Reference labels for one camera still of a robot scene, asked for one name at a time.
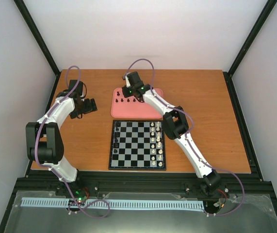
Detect black aluminium frame rail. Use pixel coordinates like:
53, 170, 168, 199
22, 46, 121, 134
14, 169, 274, 197

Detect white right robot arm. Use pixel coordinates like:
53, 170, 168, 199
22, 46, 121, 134
122, 71, 221, 197

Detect black and white chessboard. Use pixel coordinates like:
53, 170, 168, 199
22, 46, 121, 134
109, 120, 166, 171

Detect light blue slotted cable duct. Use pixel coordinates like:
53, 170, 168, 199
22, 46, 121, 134
20, 197, 204, 211

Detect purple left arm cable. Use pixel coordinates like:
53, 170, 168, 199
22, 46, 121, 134
34, 65, 111, 219

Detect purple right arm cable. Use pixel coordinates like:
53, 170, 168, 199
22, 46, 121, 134
124, 59, 245, 216

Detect pink plastic tray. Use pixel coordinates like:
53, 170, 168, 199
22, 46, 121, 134
111, 88, 162, 119

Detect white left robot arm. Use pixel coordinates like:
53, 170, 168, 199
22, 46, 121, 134
26, 80, 97, 196

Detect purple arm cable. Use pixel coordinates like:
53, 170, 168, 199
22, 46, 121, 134
34, 65, 111, 219
124, 59, 245, 216

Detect white chess pieces row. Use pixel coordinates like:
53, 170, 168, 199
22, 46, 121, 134
149, 121, 164, 168

